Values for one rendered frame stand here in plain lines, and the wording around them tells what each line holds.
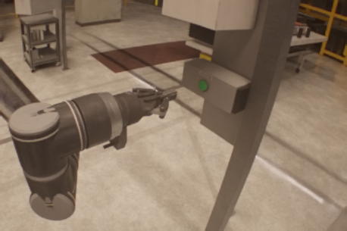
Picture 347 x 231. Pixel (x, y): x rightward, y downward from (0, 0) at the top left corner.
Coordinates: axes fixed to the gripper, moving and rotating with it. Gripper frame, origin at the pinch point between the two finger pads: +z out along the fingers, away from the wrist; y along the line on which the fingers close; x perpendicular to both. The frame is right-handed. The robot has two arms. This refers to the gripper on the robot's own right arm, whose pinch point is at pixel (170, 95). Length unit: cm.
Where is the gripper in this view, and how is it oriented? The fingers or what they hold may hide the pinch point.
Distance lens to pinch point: 64.7
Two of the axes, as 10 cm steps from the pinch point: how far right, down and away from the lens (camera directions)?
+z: 7.5, -2.8, 6.0
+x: -1.0, 8.5, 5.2
